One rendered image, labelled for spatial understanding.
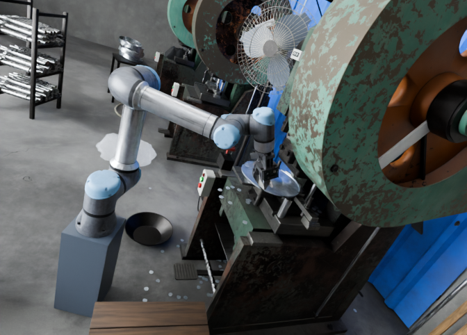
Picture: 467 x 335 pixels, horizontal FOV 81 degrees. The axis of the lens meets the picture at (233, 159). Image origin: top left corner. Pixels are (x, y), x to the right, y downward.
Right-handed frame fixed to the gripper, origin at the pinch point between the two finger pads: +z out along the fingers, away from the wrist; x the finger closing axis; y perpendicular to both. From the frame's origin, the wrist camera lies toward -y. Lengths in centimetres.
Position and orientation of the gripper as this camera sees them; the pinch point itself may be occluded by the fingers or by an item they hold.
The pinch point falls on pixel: (263, 186)
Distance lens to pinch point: 117.2
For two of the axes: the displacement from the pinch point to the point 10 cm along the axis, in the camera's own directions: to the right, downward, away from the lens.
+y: 3.2, 5.0, -8.0
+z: 0.8, 8.3, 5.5
